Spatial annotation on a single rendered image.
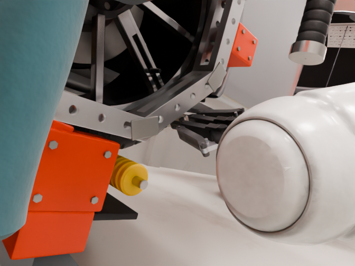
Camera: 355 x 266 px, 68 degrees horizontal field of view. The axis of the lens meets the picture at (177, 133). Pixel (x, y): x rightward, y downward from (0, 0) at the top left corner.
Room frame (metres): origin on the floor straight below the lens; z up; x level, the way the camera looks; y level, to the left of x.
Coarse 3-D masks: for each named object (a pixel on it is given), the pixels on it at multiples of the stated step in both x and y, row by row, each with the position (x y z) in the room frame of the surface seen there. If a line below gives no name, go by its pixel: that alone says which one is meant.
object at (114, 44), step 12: (132, 12) 0.60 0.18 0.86; (84, 24) 0.54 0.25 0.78; (108, 24) 0.57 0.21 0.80; (84, 36) 0.54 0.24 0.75; (108, 36) 0.58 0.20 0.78; (120, 36) 0.60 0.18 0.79; (84, 48) 0.55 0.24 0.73; (108, 48) 0.58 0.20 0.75; (120, 48) 0.60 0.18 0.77; (84, 60) 0.55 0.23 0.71
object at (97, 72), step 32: (96, 0) 0.49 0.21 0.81; (160, 0) 0.69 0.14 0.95; (192, 0) 0.61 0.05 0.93; (96, 32) 0.46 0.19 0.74; (128, 32) 0.50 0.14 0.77; (160, 32) 0.70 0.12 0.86; (192, 32) 0.61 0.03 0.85; (96, 64) 0.47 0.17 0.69; (128, 64) 0.75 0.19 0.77; (160, 64) 0.64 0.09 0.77; (96, 96) 0.48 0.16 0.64; (128, 96) 0.57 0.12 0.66
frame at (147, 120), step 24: (216, 0) 0.57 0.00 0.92; (240, 0) 0.55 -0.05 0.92; (216, 24) 0.59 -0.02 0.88; (216, 48) 0.54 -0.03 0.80; (192, 72) 0.57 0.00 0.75; (216, 72) 0.54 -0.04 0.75; (72, 96) 0.35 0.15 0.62; (168, 96) 0.52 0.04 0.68; (192, 96) 0.52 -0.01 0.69; (72, 120) 0.36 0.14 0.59; (96, 120) 0.38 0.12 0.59; (120, 120) 0.41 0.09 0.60; (144, 120) 0.44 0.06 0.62; (168, 120) 0.48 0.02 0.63
